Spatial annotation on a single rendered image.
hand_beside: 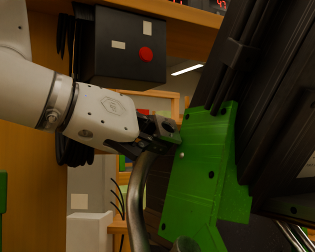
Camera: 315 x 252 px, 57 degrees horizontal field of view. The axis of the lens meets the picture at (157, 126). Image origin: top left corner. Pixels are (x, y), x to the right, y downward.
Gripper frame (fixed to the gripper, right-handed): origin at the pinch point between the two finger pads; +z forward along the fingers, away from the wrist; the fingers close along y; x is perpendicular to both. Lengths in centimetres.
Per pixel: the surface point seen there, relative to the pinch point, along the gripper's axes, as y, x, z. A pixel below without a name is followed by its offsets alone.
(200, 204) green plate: -13.7, -1.6, 3.1
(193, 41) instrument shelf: 39.3, -6.9, 16.2
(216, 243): -19.5, -2.1, 3.2
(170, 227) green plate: -13.0, 5.5, 3.2
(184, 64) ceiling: 995, 327, 539
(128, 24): 26.7, -6.6, -5.7
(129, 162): 515, 485, 311
